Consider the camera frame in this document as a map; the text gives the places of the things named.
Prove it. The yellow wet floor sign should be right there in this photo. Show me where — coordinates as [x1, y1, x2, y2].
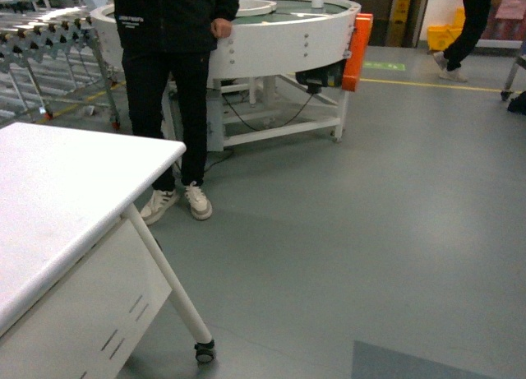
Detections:
[385, 0, 412, 47]

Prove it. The person in black clothes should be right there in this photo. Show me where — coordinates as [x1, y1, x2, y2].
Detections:
[112, 0, 242, 226]

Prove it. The expandable roller conveyor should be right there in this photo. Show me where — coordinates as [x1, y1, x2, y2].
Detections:
[1, 0, 120, 129]

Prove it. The white table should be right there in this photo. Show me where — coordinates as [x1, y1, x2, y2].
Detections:
[1, 122, 215, 378]

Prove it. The walking person in black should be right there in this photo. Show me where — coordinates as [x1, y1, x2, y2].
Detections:
[433, 0, 502, 83]

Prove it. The orange machine cover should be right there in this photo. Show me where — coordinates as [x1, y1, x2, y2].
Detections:
[342, 13, 374, 92]

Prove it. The yellow mop bucket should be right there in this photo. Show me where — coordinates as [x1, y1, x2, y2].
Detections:
[427, 7, 465, 51]

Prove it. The white round conveyor machine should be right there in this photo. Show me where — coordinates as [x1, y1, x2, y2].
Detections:
[89, 0, 362, 152]

